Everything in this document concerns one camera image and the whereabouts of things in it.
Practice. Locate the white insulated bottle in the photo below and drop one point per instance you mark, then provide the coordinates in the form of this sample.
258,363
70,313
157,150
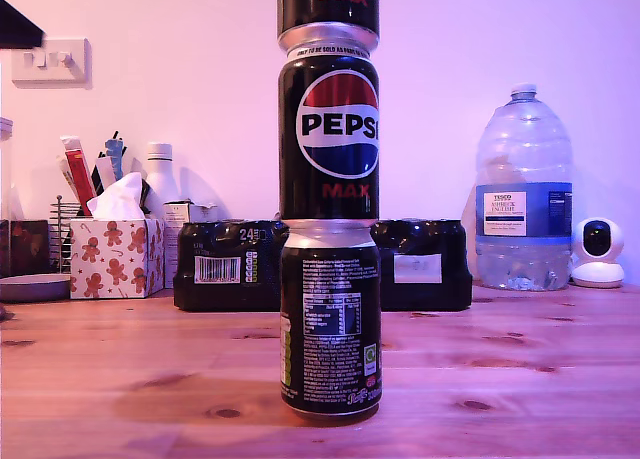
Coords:
160,180

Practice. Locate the gingerbread print tissue box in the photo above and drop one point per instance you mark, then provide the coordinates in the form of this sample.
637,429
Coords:
115,259

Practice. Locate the black Pepsi Max can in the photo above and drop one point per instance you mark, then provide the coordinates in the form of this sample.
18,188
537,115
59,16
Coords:
330,329
330,4
330,129

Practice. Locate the small white round camera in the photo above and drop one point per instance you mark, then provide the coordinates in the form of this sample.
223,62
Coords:
597,274

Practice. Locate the large clear water bottle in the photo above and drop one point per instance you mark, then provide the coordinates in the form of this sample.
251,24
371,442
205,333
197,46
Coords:
524,154

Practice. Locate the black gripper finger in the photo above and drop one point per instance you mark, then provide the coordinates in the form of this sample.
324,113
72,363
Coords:
17,26

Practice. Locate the dark red patterned box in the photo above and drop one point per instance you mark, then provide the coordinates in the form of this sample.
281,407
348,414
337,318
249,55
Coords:
30,249

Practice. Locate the black Pepsi Max multipack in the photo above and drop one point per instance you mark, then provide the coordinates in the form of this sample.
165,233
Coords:
430,239

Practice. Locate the grey plate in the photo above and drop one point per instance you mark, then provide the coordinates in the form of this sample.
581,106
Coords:
30,287

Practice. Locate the cream tube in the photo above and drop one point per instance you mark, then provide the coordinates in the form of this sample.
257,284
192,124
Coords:
65,177

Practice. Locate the small white cardboard box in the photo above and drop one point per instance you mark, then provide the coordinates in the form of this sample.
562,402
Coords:
191,214

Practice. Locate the white light switch plate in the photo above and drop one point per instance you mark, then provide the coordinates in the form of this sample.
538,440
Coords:
55,75

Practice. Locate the white tissue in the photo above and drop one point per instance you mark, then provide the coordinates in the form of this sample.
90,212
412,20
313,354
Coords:
119,200

